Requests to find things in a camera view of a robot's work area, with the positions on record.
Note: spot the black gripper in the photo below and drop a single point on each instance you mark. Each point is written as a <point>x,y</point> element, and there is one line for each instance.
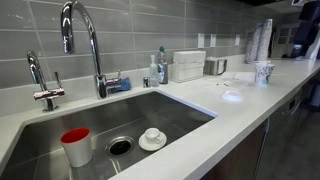
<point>305,31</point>

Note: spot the tall paper cup stack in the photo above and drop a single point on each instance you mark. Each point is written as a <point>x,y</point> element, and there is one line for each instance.
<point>265,40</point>
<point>253,43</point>

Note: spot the patterned paper cup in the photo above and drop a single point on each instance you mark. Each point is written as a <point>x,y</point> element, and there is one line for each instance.
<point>264,73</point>

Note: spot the white cup red inside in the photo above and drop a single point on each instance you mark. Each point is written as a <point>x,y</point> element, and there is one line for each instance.
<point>78,153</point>

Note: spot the glass door cabinet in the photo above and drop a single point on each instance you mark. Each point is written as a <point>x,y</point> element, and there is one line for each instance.
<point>283,36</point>

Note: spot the white power outlet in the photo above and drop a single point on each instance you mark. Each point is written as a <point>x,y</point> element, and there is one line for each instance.
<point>213,40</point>

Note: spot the stainless dishwasher front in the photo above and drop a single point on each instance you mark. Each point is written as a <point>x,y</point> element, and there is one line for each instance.
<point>283,133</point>

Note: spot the dark cabinet front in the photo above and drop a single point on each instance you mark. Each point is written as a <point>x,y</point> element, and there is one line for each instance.
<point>240,160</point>

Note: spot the green cap soap bottle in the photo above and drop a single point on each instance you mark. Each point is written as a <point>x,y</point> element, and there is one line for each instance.
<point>163,70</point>

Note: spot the clear soap dispenser bottle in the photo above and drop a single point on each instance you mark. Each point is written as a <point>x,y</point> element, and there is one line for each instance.
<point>153,75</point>

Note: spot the small chrome sink button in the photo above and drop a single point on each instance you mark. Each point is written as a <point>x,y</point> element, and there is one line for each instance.
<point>146,82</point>

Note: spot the small white teacup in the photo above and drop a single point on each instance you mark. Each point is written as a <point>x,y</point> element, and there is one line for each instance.
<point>152,135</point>

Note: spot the blue sponge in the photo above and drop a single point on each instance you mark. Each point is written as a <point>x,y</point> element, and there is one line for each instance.
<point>125,85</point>

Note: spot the tall chrome gooseneck faucet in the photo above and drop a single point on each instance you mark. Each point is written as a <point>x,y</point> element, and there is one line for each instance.
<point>96,60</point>

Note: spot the sink drain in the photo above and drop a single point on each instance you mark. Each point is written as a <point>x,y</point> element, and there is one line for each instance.
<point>120,146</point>

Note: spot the stainless steel sink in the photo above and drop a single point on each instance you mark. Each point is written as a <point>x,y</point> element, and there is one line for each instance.
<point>100,116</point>

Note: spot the small chrome tap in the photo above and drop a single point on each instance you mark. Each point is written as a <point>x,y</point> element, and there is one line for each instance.
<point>37,72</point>

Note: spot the white wall plate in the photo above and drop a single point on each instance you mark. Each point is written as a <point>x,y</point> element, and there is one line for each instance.
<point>237,40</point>

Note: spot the white light switch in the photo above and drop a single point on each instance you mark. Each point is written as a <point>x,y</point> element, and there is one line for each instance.
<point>201,40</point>

